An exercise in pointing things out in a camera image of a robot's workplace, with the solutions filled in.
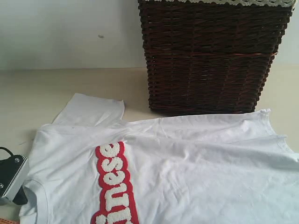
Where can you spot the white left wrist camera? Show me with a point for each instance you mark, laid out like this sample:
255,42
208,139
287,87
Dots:
13,172

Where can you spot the dark brown wicker basket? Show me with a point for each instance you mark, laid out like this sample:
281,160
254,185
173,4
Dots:
205,58

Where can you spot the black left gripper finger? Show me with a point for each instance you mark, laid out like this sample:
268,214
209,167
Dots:
20,197

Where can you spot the small orange tag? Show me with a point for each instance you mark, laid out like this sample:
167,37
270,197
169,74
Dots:
6,221

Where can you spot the white t-shirt red lettering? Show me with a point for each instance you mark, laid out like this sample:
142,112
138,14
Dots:
90,167

